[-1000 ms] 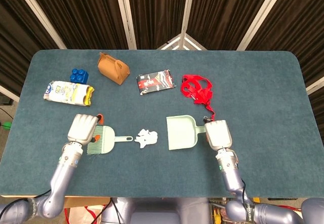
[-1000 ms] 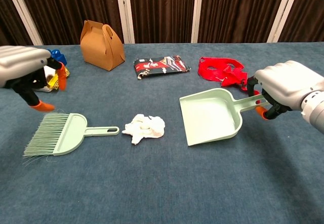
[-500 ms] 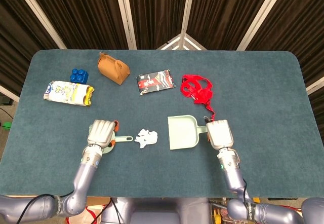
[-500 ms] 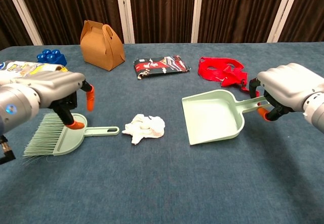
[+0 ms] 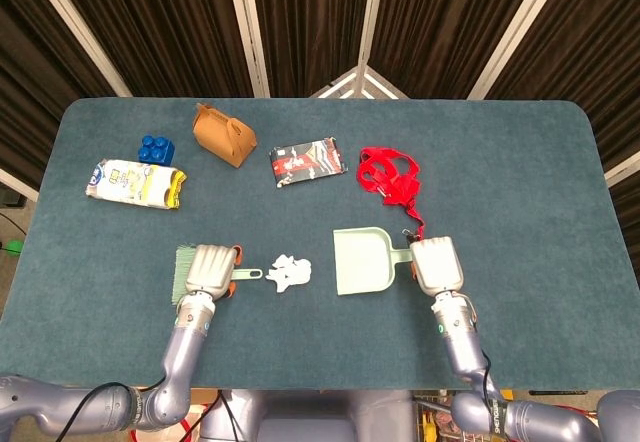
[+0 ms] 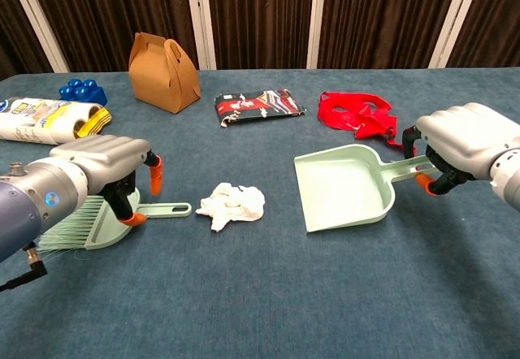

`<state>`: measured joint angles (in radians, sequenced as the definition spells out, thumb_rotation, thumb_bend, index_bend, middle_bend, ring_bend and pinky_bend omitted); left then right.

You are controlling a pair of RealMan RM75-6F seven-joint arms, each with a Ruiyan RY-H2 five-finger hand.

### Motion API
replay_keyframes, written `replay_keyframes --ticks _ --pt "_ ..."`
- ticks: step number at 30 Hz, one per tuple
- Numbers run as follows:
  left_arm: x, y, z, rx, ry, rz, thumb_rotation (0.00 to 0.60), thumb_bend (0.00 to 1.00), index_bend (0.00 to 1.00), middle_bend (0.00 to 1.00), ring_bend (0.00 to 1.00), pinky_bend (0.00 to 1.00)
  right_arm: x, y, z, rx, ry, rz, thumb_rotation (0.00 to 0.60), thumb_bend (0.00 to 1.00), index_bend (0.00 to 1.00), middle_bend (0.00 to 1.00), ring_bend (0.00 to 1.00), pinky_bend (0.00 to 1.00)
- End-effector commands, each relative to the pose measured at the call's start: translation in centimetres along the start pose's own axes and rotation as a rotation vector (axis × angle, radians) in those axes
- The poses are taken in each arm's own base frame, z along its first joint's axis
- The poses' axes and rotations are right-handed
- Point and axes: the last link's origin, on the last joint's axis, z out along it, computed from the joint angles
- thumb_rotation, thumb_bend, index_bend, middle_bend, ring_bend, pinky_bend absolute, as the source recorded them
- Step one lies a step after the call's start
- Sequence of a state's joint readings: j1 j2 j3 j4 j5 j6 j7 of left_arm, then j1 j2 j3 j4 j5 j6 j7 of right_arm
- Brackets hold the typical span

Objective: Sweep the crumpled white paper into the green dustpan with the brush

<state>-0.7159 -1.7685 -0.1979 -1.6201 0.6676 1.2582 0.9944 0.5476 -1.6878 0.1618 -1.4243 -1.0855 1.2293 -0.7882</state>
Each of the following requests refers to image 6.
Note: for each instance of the white paper towel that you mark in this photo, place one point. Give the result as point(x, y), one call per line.
point(231, 204)

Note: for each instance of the white partition frame post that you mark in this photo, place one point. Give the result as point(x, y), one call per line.
point(200, 18)
point(317, 18)
point(35, 18)
point(451, 18)

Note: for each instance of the black and red packet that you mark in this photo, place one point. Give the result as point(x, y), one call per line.
point(256, 107)

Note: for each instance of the blue toy building brick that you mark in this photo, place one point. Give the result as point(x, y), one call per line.
point(83, 91)

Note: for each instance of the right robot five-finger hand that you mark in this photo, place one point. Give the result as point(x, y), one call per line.
point(467, 139)

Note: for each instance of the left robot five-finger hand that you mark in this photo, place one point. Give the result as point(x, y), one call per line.
point(105, 156)

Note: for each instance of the mint green dustpan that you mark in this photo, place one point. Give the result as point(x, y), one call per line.
point(341, 188)

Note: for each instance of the white and yellow package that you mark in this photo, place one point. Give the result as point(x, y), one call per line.
point(36, 121)

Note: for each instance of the brown paper gable box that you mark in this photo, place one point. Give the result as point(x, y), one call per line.
point(162, 79)

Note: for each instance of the brown pleated curtain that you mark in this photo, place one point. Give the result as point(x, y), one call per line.
point(122, 9)

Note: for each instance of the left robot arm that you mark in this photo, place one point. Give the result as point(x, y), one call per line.
point(32, 200)

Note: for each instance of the mint green hand broom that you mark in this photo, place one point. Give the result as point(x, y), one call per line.
point(109, 229)

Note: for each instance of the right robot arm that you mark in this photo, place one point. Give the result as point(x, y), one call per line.
point(508, 176)

